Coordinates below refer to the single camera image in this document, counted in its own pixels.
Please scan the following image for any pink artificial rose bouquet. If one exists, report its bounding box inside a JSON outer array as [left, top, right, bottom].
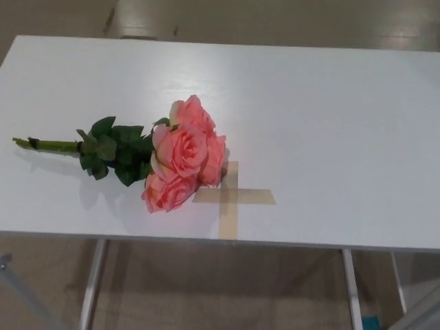
[[12, 94, 228, 215]]

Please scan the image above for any beige horizontal tape strip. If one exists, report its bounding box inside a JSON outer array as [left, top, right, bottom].
[[192, 188, 278, 206]]

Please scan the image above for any beige vertical tape strip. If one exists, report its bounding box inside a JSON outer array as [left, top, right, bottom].
[[219, 160, 239, 239]]

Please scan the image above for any white wide table leg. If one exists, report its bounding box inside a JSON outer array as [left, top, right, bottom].
[[79, 239, 108, 330], [342, 248, 364, 330]]

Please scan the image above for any white thin table leg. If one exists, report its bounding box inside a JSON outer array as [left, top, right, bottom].
[[390, 252, 408, 314]]

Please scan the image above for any teal object on floor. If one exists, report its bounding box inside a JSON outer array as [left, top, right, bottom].
[[361, 315, 381, 330]]

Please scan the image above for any grey metal frame bar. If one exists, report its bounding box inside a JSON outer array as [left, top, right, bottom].
[[388, 288, 440, 330], [0, 253, 66, 330]]

